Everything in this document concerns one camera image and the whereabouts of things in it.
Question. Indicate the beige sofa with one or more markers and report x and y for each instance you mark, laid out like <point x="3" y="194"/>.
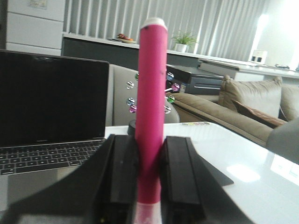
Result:
<point x="272" y="97"/>

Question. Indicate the ferris wheel desk ornament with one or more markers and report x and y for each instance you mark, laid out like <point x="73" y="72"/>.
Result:
<point x="171" y="115"/>

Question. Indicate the pink highlighter pen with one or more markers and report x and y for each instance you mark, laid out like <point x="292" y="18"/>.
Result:
<point x="149" y="132"/>

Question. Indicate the white small appliance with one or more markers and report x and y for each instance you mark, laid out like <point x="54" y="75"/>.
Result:
<point x="259" y="56"/>

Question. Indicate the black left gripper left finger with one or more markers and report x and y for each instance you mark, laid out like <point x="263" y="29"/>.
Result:
<point x="101" y="191"/>

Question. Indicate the brown cushion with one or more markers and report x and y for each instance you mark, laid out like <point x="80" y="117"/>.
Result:
<point x="257" y="115"/>

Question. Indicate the grey open laptop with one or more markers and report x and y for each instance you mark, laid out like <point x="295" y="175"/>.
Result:
<point x="52" y="111"/>

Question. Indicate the black printer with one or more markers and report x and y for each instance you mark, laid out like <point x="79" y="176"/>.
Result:
<point x="195" y="81"/>

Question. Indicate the fruit bowl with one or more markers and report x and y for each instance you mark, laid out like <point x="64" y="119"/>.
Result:
<point x="125" y="39"/>

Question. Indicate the potted green plant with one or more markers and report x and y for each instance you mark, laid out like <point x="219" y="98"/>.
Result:
<point x="183" y="41"/>

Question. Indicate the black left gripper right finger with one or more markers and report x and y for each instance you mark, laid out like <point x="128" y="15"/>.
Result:
<point x="190" y="194"/>

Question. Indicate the black mouse pad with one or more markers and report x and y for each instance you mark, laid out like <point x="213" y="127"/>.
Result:
<point x="221" y="178"/>

